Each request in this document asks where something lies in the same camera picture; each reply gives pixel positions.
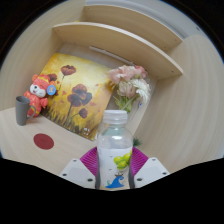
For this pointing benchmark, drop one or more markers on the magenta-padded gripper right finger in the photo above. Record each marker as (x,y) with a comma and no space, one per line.
(138,161)

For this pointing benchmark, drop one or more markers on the flat round red coaster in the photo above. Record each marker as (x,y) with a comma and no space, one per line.
(43,141)

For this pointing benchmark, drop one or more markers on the yellow poppy flower painting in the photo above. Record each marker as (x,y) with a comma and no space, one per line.
(80,96)

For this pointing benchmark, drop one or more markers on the clear plastic drink bottle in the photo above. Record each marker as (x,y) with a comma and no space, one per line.
(115,156)

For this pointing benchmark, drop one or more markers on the light wooden shelf unit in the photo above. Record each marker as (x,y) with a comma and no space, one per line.
(116,36)

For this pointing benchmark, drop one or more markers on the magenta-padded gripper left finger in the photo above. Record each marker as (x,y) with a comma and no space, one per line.
(89,160)

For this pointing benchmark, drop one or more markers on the grey mug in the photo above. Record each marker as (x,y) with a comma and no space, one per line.
(22,110)

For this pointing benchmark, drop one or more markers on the pink and white flower bouquet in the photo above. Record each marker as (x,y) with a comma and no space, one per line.
(128,83)

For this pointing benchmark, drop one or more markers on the red plush toy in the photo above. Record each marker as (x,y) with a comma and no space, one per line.
(38,93)

